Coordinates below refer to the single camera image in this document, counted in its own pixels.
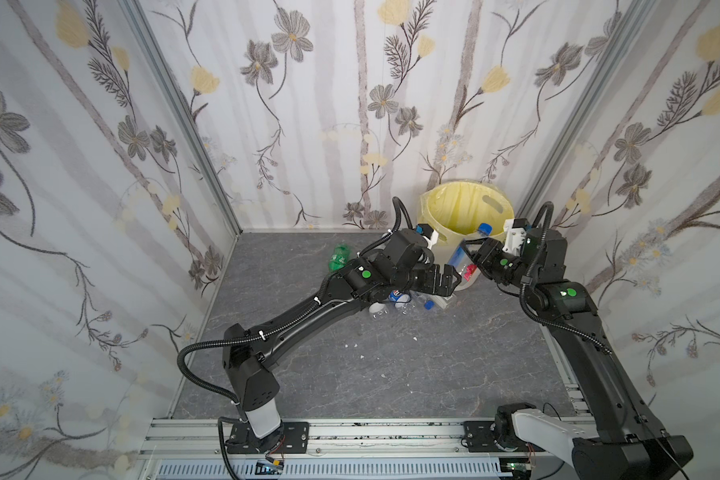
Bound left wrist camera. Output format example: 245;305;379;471
415;223;439;249

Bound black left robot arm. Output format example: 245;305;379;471
176;197;461;452

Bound clear bottle blue cap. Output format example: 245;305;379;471
447;223;493;289

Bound white bin with yellow bag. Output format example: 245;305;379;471
417;181;514;291

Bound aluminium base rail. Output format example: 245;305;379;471
137;418;577;479

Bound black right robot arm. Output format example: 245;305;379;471
461;227;693;479

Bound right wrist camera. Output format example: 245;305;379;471
502;218;528;256

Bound dark green bottle yellow cap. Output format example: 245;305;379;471
328;243;351;272

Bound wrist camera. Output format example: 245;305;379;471
415;223;439;249
502;218;528;256

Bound clear bottle white green label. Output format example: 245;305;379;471
423;294;456;310

